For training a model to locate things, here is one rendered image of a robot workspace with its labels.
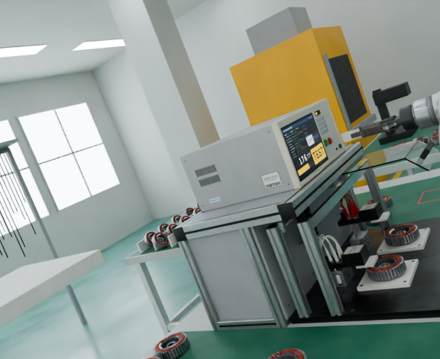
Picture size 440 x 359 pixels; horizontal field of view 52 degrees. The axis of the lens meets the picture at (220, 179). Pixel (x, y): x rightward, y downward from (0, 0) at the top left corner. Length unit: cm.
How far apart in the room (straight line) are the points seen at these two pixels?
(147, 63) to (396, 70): 336
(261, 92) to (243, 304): 408
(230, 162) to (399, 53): 543
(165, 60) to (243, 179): 406
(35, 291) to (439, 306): 93
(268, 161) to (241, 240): 25
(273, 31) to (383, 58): 188
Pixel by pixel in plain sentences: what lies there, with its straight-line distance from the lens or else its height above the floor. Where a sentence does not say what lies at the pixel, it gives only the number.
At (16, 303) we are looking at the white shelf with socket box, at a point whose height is 119.
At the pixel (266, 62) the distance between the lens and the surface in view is 525.
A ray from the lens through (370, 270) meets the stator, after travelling 141.
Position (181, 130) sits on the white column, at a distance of 540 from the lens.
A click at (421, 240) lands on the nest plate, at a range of 162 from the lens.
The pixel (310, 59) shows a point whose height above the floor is 166.
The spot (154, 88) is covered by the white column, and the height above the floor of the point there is 205.
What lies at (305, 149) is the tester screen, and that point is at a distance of 142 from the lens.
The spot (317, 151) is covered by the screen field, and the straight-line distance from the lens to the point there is 149.
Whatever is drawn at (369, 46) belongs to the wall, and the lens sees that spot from 676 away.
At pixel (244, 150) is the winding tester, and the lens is 137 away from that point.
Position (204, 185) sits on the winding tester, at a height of 120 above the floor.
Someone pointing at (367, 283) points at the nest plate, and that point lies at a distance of 142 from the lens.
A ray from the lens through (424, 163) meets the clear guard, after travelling 155.
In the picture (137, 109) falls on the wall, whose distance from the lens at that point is 900.
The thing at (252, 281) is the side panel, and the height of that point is 90.
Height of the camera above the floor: 137
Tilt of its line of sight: 7 degrees down
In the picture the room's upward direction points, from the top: 21 degrees counter-clockwise
